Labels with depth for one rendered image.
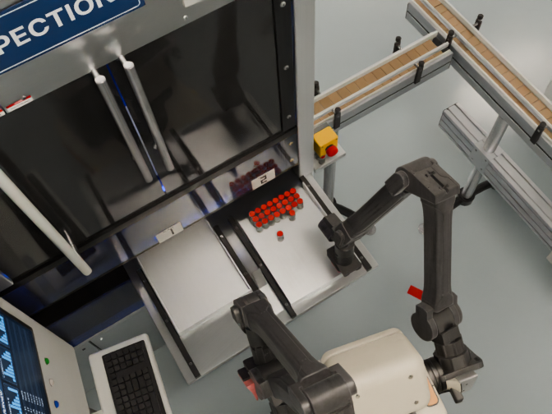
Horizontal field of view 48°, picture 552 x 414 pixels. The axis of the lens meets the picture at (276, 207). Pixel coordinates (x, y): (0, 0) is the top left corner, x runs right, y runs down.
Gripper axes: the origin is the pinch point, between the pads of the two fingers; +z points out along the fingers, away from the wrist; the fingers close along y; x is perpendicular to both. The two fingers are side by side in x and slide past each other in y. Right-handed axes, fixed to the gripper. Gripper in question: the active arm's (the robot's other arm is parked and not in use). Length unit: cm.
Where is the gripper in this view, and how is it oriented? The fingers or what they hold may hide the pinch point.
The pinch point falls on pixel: (343, 269)
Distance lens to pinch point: 197.9
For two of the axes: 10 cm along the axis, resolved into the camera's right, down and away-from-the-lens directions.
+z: 0.8, 4.9, 8.7
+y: -5.0, -7.3, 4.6
